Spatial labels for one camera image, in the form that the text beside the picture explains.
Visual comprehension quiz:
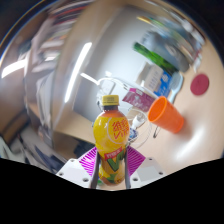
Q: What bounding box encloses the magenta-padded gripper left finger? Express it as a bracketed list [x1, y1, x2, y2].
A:
[55, 146, 101, 190]

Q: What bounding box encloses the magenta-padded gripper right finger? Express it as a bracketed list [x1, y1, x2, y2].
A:
[123, 145, 166, 190]

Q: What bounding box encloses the yellow juice bottle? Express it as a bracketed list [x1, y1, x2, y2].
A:
[92, 94, 131, 186]

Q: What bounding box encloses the orange plastic cup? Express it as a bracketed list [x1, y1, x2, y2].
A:
[147, 95, 185, 135]

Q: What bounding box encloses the pink carton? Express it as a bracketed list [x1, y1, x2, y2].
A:
[122, 87, 156, 113]

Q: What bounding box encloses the white and blue box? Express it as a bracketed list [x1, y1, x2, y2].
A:
[134, 61, 173, 98]

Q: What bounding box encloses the white light bar under shelf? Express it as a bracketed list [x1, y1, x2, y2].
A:
[63, 41, 93, 104]

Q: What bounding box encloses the flat round red coaster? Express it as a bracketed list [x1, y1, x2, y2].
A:
[189, 73, 210, 97]

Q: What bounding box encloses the dark green bottle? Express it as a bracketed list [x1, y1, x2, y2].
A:
[133, 42, 178, 73]

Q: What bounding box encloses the grey shaker bottle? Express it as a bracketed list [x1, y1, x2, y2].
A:
[143, 31, 192, 73]

